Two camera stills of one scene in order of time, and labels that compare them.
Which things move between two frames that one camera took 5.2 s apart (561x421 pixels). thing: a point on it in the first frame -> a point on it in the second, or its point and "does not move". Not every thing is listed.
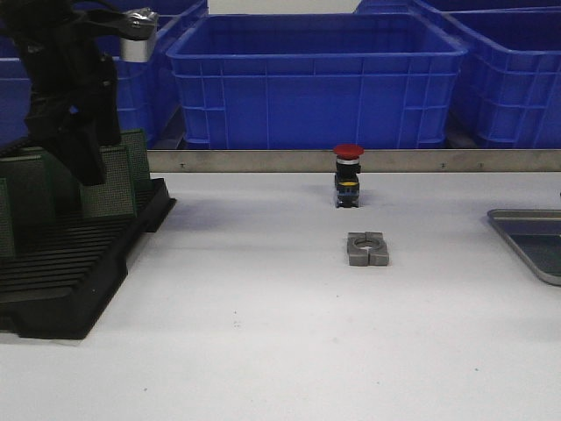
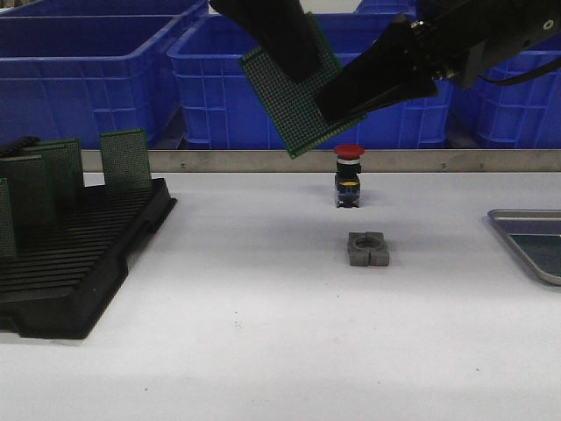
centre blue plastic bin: x=315 y=82 does not move
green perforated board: x=544 y=250 does not move
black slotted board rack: x=59 y=291 does not move
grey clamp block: x=367 y=249 does not move
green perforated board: x=117 y=195 -> x=294 y=106
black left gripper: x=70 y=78 -> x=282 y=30
